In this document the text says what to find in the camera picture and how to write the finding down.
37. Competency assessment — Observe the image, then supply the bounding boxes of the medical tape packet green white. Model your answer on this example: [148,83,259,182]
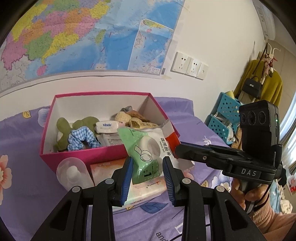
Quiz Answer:
[117,119,195,185]

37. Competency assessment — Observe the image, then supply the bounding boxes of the pink sleeved forearm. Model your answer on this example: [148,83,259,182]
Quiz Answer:
[249,197,295,240]

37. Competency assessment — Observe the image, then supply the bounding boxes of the person's right hand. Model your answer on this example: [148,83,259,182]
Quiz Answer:
[230,178,268,209]

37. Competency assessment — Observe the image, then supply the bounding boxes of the purple floral bedsheet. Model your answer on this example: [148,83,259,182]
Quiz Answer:
[1,97,225,240]

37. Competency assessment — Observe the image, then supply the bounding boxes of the blue perforated plastic basket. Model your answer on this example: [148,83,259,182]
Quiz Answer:
[205,91,241,145]

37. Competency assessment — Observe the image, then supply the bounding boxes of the pink floral tissue pack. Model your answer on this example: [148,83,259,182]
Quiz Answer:
[90,159,166,209]

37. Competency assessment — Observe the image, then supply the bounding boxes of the mustard yellow coat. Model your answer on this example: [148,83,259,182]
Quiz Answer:
[234,60,283,107]

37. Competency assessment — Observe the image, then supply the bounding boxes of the black handbag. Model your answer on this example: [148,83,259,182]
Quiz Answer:
[242,76,263,99]

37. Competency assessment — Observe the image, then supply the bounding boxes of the blue checked scrunchie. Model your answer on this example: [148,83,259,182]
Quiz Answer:
[67,126,101,151]

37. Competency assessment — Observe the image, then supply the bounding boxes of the white tissue pack in box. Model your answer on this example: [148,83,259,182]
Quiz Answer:
[96,133,123,147]

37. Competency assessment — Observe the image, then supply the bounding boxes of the green plush toy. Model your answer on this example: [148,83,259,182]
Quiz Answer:
[54,116,101,152]

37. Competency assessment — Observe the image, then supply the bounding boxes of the white Vinda tissue pack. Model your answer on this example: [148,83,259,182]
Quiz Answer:
[94,120,119,133]

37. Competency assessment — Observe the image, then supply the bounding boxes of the pink cardboard box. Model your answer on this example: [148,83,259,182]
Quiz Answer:
[40,91,179,171]

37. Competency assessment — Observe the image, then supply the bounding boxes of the white air conditioner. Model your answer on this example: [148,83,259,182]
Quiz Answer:
[253,0,276,40]

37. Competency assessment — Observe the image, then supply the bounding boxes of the black camera box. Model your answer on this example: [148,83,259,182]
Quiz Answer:
[239,100,280,163]

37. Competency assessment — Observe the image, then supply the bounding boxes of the white wall sockets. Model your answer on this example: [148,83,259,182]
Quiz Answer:
[171,52,209,80]

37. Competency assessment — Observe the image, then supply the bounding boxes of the colourful wall map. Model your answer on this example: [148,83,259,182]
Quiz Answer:
[1,1,186,92]

